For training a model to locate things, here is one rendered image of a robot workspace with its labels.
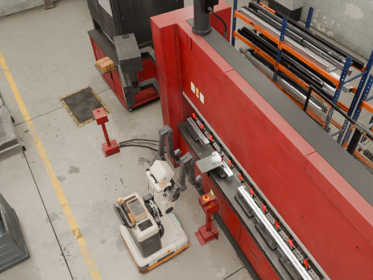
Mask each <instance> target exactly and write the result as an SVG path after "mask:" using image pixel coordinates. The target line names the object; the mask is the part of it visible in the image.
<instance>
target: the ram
mask: <svg viewBox="0 0 373 280"><path fill-rule="evenodd" d="M179 43H180V60H181V69H182V86H183V92H184V93H185V94H186V96H187V97H188V98H189V99H190V101H191V102H192V104H193V105H194V106H195V107H196V109H197V110H198V111H199V112H200V114H201V115H202V116H203V117H204V119H205V120H206V121H207V122H208V124H209V125H210V126H211V128H212V129H213V130H214V132H215V133H216V134H217V135H218V137H219V138H220V139H221V140H222V142H223V143H224V144H225V145H226V147H227V148H228V150H229V151H230V152H231V153H232V155H233V156H234V157H235V158H236V160H237V161H238V162H239V163H240V165H241V166H242V167H243V168H244V170H245V171H246V173H247V174H248V175H249V176H250V178H251V179H252V180H253V181H254V183H255V184H256V185H257V186H258V188H259V189H260V190H261V191H262V193H263V194H264V196H265V197H266V198H267V199H268V201H269V202H270V203H271V204H272V206H273V207H274V208H275V209H276V211H277V212H278V214H280V216H281V217H282V219H283V220H284V221H285V222H286V224H287V225H288V226H289V227H290V229H291V230H292V231H293V232H294V234H295V235H296V236H297V237H298V239H299V240H300V242H301V243H302V244H303V245H304V247H305V248H306V249H307V250H308V252H309V253H310V254H311V255H312V257H313V258H314V260H316V262H317V263H318V265H319V266H320V267H321V268H322V270H323V271H324V272H325V273H326V275H327V276H328V277H329V278H330V280H373V246H372V245H371V244H370V243H369V242H368V240H367V239H366V238H365V237H364V236H363V235H362V234H361V233H360V232H359V231H358V230H357V229H356V228H355V226H354V225H353V224H352V223H351V222H350V221H349V220H348V219H347V218H346V217H345V216H344V215H343V214H342V213H341V211H340V210H339V209H338V208H337V207H336V206H335V205H334V204H333V203H332V201H331V200H329V199H328V197H327V196H326V195H325V194H324V193H323V192H322V191H321V189H320V188H319V187H318V186H317V185H316V184H315V183H314V182H313V181H312V180H311V179H310V178H309V177H308V175H307V174H306V173H305V172H304V171H303V170H302V169H301V168H300V167H299V166H298V165H297V164H296V163H295V162H294V160H293V159H292V158H291V157H290V156H289V155H288V154H287V153H286V152H285V151H284V150H283V149H282V148H281V147H280V145H279V144H278V143H277V142H276V141H275V140H274V139H273V137H272V136H271V135H270V134H269V133H268V132H267V131H266V130H265V129H264V128H263V127H262V126H261V125H260V124H259V122H258V121H257V120H256V119H255V118H254V117H253V116H252V115H251V114H250V113H249V112H248V111H247V110H246V108H245V107H244V106H243V105H242V104H241V103H240V102H239V101H238V100H237V99H236V98H235V97H234V96H233V95H232V93H231V92H230V91H229V90H228V89H227V88H226V87H225V86H224V85H223V84H222V83H221V81H219V79H218V78H217V77H216V76H215V75H214V74H213V73H212V71H211V70H210V69H209V68H208V67H207V66H206V65H205V64H204V63H203V62H202V61H201V60H200V59H199V58H198V56H197V55H196V54H195V53H194V52H193V51H192V50H191V49H190V48H189V47H188V46H187V45H186V44H185V42H184V41H183V40H182V39H181V38H179ZM191 82H192V83H193V84H194V85H195V93H194V92H193V91H192V90H191ZM196 88H197V89H198V94H197V92H196ZM200 93H201V94H202V95H203V96H204V104H203V103H202V101H201V100H200ZM196 94H197V95H198V96H199V97H197V96H196ZM183 95H184V94H183ZM186 96H185V95H184V97H185V98H186V99H187V97H186ZM187 100H188V99H187ZM188 102H189V100H188ZM189 103H190V102H189ZM190 104H191V103H190ZM192 104H191V106H192V107H193V105H192ZM193 108H194V107H193ZM194 109H195V108H194ZM196 109H195V111H196V112H197V110H196ZM197 114H198V115H199V116H200V117H201V115H200V114H199V113H198V112H197ZM201 119H202V120H203V118H202V117H201ZM205 120H203V121H204V122H205ZM205 124H206V125H207V123H206V122H205ZM207 126H208V125H207ZM208 128H209V129H210V127H209V126H208ZM210 130H211V129H210ZM211 131H212V130H211ZM214 132H213V131H212V133H213V134H214ZM214 136H216V135H215V134H214ZM218 137H217V136H216V138H217V139H218ZM218 141H219V142H220V143H221V141H220V140H219V139H218ZM221 145H222V146H223V147H224V145H223V144H222V143H221ZM224 148H225V147H224ZM225 150H226V151H227V152H228V150H227V149H226V148H225ZM228 153H229V152H228ZM229 155H230V156H231V157H232V155H231V154H230V153H229ZM232 159H233V160H234V161H235V163H236V164H237V165H238V163H237V162H236V160H235V159H234V158H233V157H232ZM238 166H239V165H238ZM239 168H240V169H241V170H242V168H241V167H240V166H239ZM242 172H243V173H244V174H245V175H246V173H245V172H244V171H243V170H242ZM246 177H247V178H248V179H249V181H250V182H251V183H252V184H253V182H252V181H251V180H250V178H249V177H248V176H247V175H246ZM253 186H254V187H255V188H256V186H255V185H254V184H253ZM256 190H257V191H258V192H259V190H258V189H257V188H256ZM259 193H260V192H259ZM260 195H261V196H262V197H263V195H262V194H261V193H260ZM263 199H264V200H265V201H266V203H267V204H268V205H269V206H270V208H271V209H272V210H273V208H272V207H271V205H270V204H269V203H268V202H267V200H266V199H265V198H264V197H263ZM273 212H274V213H275V214H276V215H277V213H276V212H275V211H274V210H273ZM277 217H278V218H279V219H280V220H281V218H280V217H279V216H278V215H277ZM281 222H282V223H283V225H284V226H285V227H286V228H287V230H288V231H289V232H290V230H289V229H288V227H287V226H286V225H285V223H284V222H283V221H282V220H281ZM290 234H291V235H292V236H293V237H294V235H293V234H292V233H291V232H290ZM294 239H295V240H296V241H297V242H298V244H299V245H300V247H301V248H302V249H303V250H304V248H303V247H302V245H301V244H300V243H299V241H298V240H297V239H296V238H295V237H294ZM304 252H305V253H306V254H307V255H308V253H307V252H306V250H304ZM308 257H309V258H310V259H311V261H312V262H313V263H314V265H315V266H316V267H317V268H318V270H319V271H320V272H321V274H322V275H323V276H324V277H325V279H326V280H328V279H327V278H326V276H325V275H324V274H323V273H322V271H321V270H320V268H319V267H318V266H317V265H316V263H315V262H314V261H313V260H312V258H311V257H310V256H309V255H308Z"/></svg>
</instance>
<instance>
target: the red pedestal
mask: <svg viewBox="0 0 373 280"><path fill-rule="evenodd" d="M92 112H93V116H94V118H95V120H96V122H97V124H98V125H100V124H101V126H102V130H103V133H104V136H105V140H106V142H105V143H103V144H102V147H103V148H102V152H103V154H104V156H105V157H108V156H111V155H113V154H116V153H118V152H120V149H119V146H118V144H117V141H116V140H115V139H113V140H111V141H110V140H109V137H108V133H107V129H106V127H105V123H106V122H109V121H108V116H107V114H106V112H105V110H104V108H103V107H101V108H98V109H95V110H93V111H92Z"/></svg>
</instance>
